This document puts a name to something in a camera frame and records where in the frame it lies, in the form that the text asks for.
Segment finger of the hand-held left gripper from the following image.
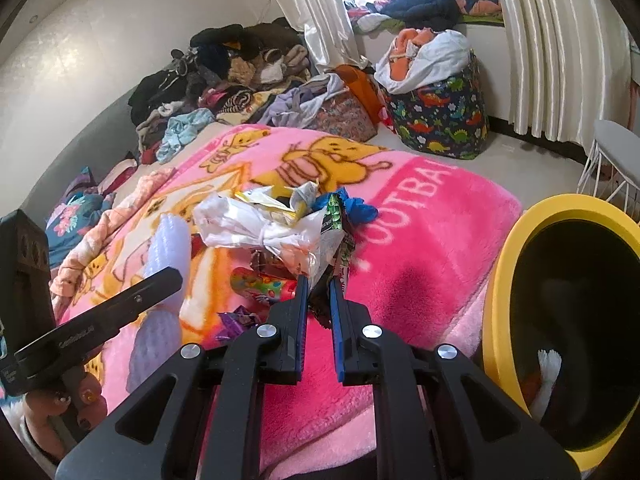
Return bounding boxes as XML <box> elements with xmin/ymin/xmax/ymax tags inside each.
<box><xmin>50</xmin><ymin>267</ymin><xmax>183</xmax><ymax>333</ymax></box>

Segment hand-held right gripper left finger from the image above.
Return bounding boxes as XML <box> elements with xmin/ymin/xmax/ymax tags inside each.
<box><xmin>55</xmin><ymin>275</ymin><xmax>311</xmax><ymax>480</ymax></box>

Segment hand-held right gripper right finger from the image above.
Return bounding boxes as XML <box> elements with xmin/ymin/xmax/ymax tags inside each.
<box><xmin>327</xmin><ymin>277</ymin><xmax>583</xmax><ymax>480</ymax></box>

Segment red-lid colourful can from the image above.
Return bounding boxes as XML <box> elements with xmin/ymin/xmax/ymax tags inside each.
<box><xmin>230</xmin><ymin>267</ymin><xmax>299</xmax><ymax>307</ymax></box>

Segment purple snack packet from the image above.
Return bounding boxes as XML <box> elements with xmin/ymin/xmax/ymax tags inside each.
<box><xmin>217</xmin><ymin>307</ymin><xmax>274</xmax><ymax>345</ymax></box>

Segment green snack wrapper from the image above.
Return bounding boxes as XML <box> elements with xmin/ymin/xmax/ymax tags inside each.
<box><xmin>320</xmin><ymin>195</ymin><xmax>358</xmax><ymax>281</ymax></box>

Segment white plastic bag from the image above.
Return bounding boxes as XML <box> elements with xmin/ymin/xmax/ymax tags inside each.
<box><xmin>192</xmin><ymin>195</ymin><xmax>332</xmax><ymax>288</ymax></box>

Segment yellow trash bin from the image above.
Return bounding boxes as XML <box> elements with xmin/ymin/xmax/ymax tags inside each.
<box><xmin>481</xmin><ymin>195</ymin><xmax>640</xmax><ymax>472</ymax></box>

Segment person's left hand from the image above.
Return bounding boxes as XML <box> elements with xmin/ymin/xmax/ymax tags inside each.
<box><xmin>20</xmin><ymin>370</ymin><xmax>108</xmax><ymax>461</ymax></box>

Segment peach fleece blanket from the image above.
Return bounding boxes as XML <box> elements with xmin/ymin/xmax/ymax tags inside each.
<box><xmin>50</xmin><ymin>170</ymin><xmax>177</xmax><ymax>303</ymax></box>

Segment lavender ribbed plush pillow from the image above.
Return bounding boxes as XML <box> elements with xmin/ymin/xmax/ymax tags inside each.
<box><xmin>142</xmin><ymin>212</ymin><xmax>193</xmax><ymax>311</ymax></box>

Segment floral bedding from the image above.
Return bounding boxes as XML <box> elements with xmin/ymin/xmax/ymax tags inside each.
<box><xmin>44</xmin><ymin>166</ymin><xmax>137</xmax><ymax>271</ymax></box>

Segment pink printed blanket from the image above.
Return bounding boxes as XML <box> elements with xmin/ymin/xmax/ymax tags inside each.
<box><xmin>50</xmin><ymin>125</ymin><xmax>523</xmax><ymax>480</ymax></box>

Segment crumpled blue wrapper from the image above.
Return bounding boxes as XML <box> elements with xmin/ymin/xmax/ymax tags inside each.
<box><xmin>320</xmin><ymin>187</ymin><xmax>379</xmax><ymax>226</ymax></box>

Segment grey crumpled paper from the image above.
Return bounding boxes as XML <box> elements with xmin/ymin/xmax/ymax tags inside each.
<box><xmin>291</xmin><ymin>180</ymin><xmax>322</xmax><ymax>212</ymax></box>

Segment yellow paper wrapper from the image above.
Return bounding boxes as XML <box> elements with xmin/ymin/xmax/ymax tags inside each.
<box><xmin>234</xmin><ymin>186</ymin><xmax>301</xmax><ymax>222</ymax></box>

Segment light blue garment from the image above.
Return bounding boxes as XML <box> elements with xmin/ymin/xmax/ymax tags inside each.
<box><xmin>155</xmin><ymin>109</ymin><xmax>217</xmax><ymax>162</ymax></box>

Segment floral fabric bag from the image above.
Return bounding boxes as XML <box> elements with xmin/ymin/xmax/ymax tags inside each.
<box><xmin>307</xmin><ymin>89</ymin><xmax>379</xmax><ymax>143</ymax></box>

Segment grey garment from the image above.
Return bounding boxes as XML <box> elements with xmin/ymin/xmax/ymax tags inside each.
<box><xmin>260</xmin><ymin>74</ymin><xmax>351</xmax><ymax>128</ymax></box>

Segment white crumpled tissue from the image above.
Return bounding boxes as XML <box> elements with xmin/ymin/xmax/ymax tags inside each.
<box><xmin>520</xmin><ymin>347</ymin><xmax>564</xmax><ymax>422</ymax></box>

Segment dinosaur print laundry basket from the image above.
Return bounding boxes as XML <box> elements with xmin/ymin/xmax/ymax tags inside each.
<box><xmin>384</xmin><ymin>50</ymin><xmax>490</xmax><ymax>161</ymax></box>

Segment orange bag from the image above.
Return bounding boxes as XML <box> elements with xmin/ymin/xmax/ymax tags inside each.
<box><xmin>334</xmin><ymin>64</ymin><xmax>385</xmax><ymax>122</ymax></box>

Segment pile of dark clothes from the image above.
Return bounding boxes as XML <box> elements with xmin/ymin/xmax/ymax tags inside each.
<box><xmin>127</xmin><ymin>22</ymin><xmax>313</xmax><ymax>153</ymax></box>

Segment white and orange laundry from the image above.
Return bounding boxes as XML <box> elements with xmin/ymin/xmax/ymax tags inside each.
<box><xmin>374</xmin><ymin>27</ymin><xmax>472</xmax><ymax>94</ymax></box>

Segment narrow cream curtain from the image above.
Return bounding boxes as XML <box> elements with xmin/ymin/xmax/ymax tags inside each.
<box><xmin>265</xmin><ymin>0</ymin><xmax>362</xmax><ymax>75</ymax></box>

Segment clothes heap on windowsill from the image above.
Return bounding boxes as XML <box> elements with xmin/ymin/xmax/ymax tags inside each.
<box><xmin>345</xmin><ymin>0</ymin><xmax>506</xmax><ymax>35</ymax></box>

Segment wide cream curtain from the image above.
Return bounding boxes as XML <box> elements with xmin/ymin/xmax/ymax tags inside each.
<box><xmin>487</xmin><ymin>0</ymin><xmax>632</xmax><ymax>152</ymax></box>

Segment white wire-leg stool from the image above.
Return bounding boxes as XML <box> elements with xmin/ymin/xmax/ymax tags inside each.
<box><xmin>577</xmin><ymin>120</ymin><xmax>640</xmax><ymax>207</ymax></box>

